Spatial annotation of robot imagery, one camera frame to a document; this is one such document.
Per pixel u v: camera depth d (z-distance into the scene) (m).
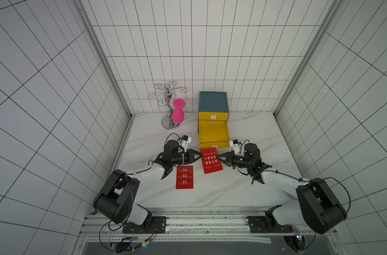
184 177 0.88
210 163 0.80
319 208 0.42
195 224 0.74
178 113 0.94
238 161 0.74
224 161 0.77
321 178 0.46
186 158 0.75
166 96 0.93
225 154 0.79
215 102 0.98
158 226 0.73
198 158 0.79
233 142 0.81
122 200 0.43
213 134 1.01
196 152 0.79
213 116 0.92
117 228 0.40
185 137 0.80
